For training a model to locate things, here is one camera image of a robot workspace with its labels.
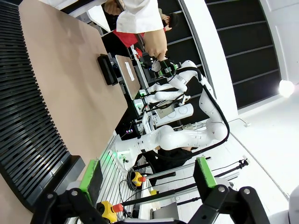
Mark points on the person's left hand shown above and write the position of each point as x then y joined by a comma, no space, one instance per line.
155,44

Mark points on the grey laptop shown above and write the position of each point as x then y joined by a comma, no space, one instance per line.
165,211

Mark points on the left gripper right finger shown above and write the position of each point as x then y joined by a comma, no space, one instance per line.
208,172

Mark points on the person in white lab coat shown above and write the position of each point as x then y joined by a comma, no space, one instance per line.
98,18

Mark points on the green PCB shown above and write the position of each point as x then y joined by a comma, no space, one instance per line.
168,67

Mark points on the white paper strip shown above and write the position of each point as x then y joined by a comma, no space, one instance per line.
130,71

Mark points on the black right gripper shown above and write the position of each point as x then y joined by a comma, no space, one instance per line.
170,68

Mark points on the small black camera on arm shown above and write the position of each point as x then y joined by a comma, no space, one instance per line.
244,163

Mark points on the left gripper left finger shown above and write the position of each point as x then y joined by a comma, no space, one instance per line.
90,182

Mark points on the white neighbour station robot arm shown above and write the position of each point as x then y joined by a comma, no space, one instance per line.
168,94

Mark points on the black jacket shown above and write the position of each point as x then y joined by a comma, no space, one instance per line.
177,155

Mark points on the long black ribbed tray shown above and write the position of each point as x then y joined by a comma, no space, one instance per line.
23,116

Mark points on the yellow emergency stop button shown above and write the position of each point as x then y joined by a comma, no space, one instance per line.
136,178
105,208

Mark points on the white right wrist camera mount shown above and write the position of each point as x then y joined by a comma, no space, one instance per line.
156,66

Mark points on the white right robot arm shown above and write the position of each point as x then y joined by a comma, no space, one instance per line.
168,137

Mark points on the white-sleeved left forearm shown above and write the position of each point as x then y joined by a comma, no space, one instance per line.
140,18

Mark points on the bright round lamp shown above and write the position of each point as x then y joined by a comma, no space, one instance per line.
286,88

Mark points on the person's right hand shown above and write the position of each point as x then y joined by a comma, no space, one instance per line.
113,8

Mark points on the short black ribbed tray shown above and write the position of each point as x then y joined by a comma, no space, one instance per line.
107,70

